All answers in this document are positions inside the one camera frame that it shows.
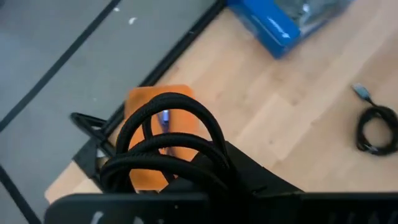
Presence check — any blue product box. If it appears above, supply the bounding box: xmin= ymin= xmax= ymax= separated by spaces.
xmin=226 ymin=0 xmax=354 ymax=59

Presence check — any large knotted black USB cable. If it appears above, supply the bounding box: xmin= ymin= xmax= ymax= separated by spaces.
xmin=99 ymin=92 xmax=242 ymax=195

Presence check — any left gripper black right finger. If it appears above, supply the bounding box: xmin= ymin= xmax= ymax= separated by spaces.
xmin=211 ymin=141 xmax=398 ymax=224

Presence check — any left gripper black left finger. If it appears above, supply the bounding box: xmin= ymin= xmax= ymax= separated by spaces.
xmin=45 ymin=182 xmax=210 ymax=224

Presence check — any black frame bracket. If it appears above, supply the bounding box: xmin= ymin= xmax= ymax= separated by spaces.
xmin=70 ymin=111 xmax=125 ymax=187

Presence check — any small black USB cable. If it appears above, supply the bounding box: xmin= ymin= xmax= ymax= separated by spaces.
xmin=351 ymin=83 xmax=398 ymax=156

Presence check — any translucent orange bin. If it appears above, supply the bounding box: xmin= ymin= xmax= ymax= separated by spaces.
xmin=123 ymin=84 xmax=200 ymax=191

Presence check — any purple braided USB cable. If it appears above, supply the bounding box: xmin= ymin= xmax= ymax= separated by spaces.
xmin=158 ymin=109 xmax=171 ymax=129

